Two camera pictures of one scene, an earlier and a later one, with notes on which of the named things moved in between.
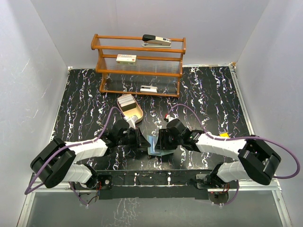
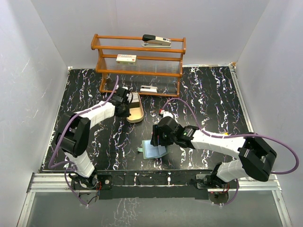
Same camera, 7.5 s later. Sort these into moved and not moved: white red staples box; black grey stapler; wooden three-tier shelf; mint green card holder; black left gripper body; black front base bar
Moved: mint green card holder; black left gripper body
Not moved: black front base bar; wooden three-tier shelf; black grey stapler; white red staples box
